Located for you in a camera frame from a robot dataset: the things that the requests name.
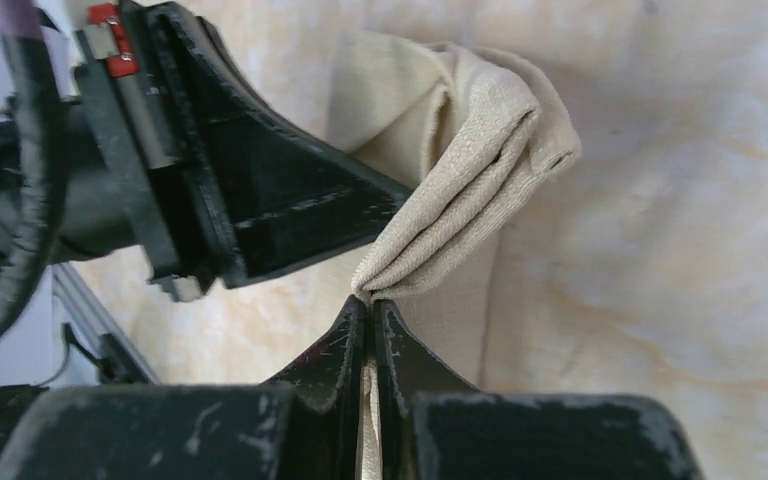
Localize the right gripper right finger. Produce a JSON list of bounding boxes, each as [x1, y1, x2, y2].
[[371, 300, 478, 479]]

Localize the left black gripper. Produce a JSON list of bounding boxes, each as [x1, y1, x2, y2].
[[0, 0, 415, 303]]

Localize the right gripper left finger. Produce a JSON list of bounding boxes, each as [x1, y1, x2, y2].
[[265, 295, 366, 479]]

